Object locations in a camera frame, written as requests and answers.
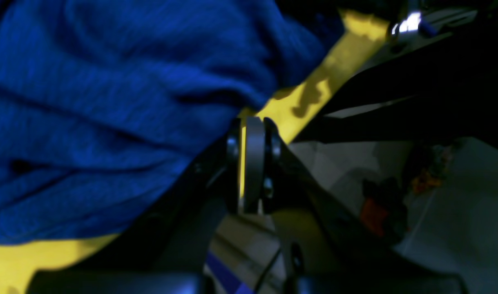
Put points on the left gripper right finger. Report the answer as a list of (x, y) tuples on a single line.
[(325, 248)]

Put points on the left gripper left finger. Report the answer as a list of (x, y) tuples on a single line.
[(165, 249)]

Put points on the navy blue long-sleeve shirt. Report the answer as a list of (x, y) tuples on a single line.
[(103, 103)]

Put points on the red clamp top left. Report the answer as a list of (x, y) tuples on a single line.
[(373, 216)]

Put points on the yellow table cloth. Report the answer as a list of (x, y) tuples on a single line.
[(291, 109)]

